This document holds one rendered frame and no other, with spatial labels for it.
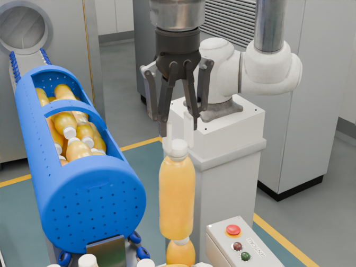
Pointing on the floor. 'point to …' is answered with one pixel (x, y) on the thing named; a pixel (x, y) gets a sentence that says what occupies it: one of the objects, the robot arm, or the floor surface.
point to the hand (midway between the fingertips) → (178, 133)
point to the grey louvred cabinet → (327, 79)
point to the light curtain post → (94, 56)
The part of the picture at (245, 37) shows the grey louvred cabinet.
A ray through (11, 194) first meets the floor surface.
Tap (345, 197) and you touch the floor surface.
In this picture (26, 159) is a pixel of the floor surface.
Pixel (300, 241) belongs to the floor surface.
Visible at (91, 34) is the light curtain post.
